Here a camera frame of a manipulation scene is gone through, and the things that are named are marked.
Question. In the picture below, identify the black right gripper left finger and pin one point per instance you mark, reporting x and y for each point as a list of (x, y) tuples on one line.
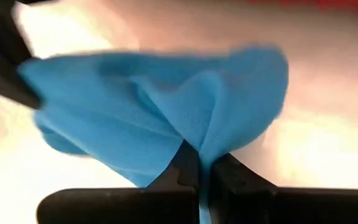
[(120, 207)]

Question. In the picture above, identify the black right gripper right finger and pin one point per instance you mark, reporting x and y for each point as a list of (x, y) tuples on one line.
[(291, 208)]

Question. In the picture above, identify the blue garment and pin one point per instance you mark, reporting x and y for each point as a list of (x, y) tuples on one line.
[(120, 109)]

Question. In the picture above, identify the red plastic laundry basket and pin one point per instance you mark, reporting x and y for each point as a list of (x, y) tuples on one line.
[(322, 3)]

